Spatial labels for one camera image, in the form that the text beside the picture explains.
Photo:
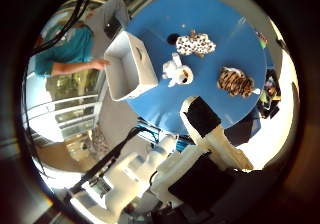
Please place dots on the white plush dog toy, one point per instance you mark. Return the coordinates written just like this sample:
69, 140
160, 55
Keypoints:
175, 71

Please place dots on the small green toy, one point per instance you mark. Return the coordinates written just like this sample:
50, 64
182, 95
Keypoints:
263, 42

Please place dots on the white fabric container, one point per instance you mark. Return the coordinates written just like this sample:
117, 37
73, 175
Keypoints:
130, 70

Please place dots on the pile of colourful items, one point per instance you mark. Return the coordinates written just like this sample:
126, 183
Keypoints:
270, 95

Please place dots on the tiger striped plush toy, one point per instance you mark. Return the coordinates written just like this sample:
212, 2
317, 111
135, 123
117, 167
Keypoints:
235, 82

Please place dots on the person in teal shirt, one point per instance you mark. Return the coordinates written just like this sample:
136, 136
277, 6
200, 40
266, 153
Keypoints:
73, 47

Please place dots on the spotted white plush toy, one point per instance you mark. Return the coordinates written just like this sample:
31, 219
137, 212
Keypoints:
195, 44

